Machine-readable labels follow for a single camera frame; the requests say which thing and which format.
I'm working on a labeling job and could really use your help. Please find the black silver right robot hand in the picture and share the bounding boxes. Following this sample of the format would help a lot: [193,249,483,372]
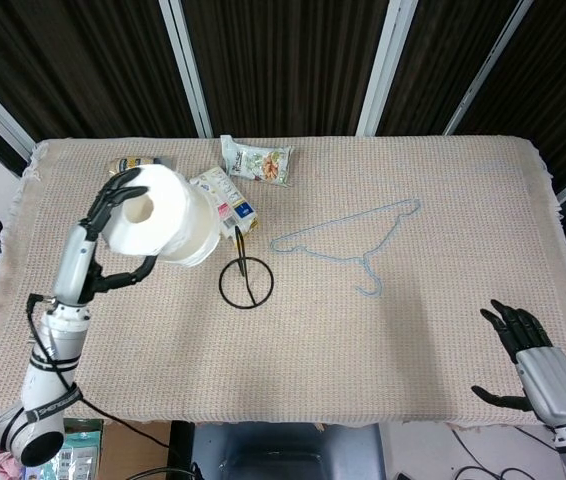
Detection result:
[471,298,566,426]

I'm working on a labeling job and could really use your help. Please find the black ring stand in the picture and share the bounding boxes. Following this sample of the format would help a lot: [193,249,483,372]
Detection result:
[218,225,275,309]

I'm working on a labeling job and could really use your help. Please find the green white snack bag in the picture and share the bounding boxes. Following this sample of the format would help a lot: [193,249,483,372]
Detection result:
[219,134,294,189]

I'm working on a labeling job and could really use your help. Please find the green printed package stack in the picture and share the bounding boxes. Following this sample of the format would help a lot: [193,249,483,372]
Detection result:
[55,418,105,480]

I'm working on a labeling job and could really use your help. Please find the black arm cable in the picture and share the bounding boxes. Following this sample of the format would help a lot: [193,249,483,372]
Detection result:
[26,293,172,449]

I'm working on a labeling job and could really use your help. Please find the white pink snack package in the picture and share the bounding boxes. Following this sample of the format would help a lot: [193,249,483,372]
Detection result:
[188,167,260,240]

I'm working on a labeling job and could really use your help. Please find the beige waffle tablecloth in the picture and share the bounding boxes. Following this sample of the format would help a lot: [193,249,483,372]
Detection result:
[0,135,566,431]

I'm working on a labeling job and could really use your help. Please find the dark pleated curtain panel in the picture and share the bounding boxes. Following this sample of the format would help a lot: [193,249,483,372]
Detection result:
[0,0,203,151]
[182,0,394,139]
[455,0,566,181]
[377,0,519,137]

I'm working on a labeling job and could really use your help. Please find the light blue wire clothes hanger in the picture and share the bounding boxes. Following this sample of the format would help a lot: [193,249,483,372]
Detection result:
[268,198,422,297]

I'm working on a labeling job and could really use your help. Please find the small tan snack packet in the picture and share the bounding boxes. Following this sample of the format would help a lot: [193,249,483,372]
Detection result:
[110,155,177,176]

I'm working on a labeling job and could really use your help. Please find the pink cloth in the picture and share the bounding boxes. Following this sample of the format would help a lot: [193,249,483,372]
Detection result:
[0,451,24,480]

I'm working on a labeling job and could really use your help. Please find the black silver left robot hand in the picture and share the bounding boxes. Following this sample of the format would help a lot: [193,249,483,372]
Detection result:
[52,167,158,306]

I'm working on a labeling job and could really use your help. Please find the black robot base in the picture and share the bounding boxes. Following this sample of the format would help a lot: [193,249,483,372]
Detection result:
[170,421,387,480]

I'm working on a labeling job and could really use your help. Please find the white paper towel roll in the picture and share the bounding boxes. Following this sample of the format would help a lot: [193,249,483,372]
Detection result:
[96,163,222,270]

